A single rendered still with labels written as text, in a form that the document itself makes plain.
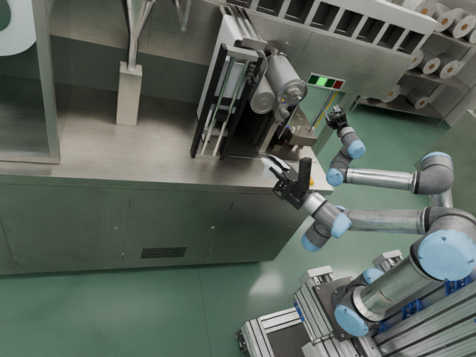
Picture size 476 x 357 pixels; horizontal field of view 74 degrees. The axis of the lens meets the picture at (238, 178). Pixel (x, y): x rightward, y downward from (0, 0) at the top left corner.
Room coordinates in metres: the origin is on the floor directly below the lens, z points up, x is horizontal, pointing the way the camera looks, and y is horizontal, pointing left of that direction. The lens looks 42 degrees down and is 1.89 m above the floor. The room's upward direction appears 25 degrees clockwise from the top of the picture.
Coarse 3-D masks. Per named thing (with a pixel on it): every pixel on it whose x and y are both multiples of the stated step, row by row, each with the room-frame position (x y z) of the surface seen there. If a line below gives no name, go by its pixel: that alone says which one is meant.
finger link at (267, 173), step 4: (264, 160) 0.87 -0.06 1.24; (268, 160) 0.87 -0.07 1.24; (264, 164) 0.86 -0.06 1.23; (268, 164) 0.85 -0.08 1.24; (272, 164) 0.86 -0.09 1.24; (264, 168) 0.86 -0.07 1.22; (268, 168) 0.84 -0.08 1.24; (276, 168) 0.85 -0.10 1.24; (264, 172) 0.85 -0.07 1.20; (268, 172) 0.85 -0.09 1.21; (272, 172) 0.85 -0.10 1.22; (280, 172) 0.84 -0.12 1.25; (264, 176) 0.85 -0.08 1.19; (268, 176) 0.84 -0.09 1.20; (272, 176) 0.84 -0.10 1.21
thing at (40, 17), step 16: (32, 0) 0.73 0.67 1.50; (48, 32) 0.75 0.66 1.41; (48, 48) 0.74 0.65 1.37; (48, 64) 0.74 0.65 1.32; (48, 80) 0.74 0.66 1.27; (48, 96) 0.73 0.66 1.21; (48, 112) 0.73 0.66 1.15; (48, 128) 0.73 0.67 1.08; (16, 160) 0.67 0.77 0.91; (32, 160) 0.69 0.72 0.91; (48, 160) 0.72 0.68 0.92
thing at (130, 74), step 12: (120, 0) 1.11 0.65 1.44; (132, 0) 1.08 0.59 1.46; (132, 12) 1.10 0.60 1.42; (144, 12) 1.12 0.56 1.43; (132, 24) 1.11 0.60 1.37; (144, 24) 1.15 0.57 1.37; (132, 36) 1.13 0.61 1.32; (132, 48) 1.13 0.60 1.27; (132, 60) 1.14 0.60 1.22; (120, 72) 1.09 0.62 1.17; (132, 72) 1.13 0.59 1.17; (120, 84) 1.09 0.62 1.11; (132, 84) 1.12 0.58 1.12; (120, 96) 1.09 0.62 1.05; (132, 96) 1.12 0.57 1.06; (120, 108) 1.10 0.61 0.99; (132, 108) 1.12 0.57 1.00; (120, 120) 1.10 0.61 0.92; (132, 120) 1.13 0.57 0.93
